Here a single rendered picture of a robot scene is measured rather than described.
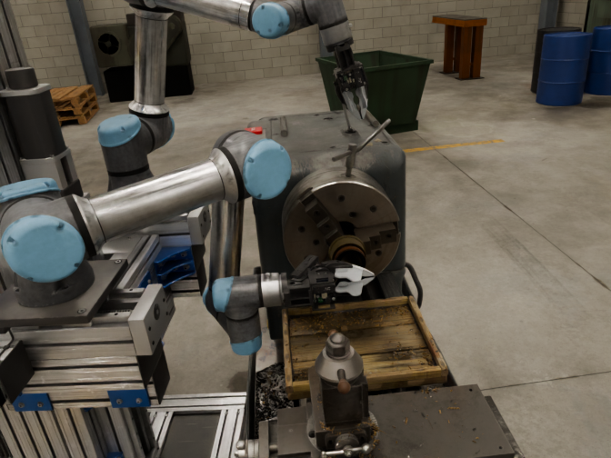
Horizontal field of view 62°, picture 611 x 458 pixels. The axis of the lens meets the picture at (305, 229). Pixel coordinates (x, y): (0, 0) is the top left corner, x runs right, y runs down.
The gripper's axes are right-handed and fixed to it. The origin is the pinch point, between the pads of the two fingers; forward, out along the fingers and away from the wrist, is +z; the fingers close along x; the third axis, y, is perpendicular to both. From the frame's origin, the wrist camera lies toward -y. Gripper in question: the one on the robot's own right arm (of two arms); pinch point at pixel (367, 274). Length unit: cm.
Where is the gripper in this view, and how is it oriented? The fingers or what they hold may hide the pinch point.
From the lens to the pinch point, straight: 118.2
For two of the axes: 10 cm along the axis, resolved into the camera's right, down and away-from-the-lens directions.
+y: 0.7, 4.2, -9.0
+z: 9.9, -1.0, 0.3
